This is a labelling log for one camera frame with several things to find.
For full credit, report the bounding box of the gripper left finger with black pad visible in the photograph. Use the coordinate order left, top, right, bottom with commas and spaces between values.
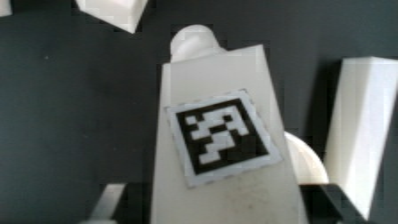
82, 183, 146, 224

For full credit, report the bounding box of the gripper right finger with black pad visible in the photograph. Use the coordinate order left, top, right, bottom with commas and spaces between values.
300, 184, 371, 224

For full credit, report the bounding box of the white stool leg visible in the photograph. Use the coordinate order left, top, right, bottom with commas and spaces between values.
0, 0, 12, 17
76, 0, 149, 33
149, 25, 309, 224

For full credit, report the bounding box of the white round stool seat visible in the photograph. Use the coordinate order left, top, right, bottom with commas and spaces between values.
284, 132, 329, 185

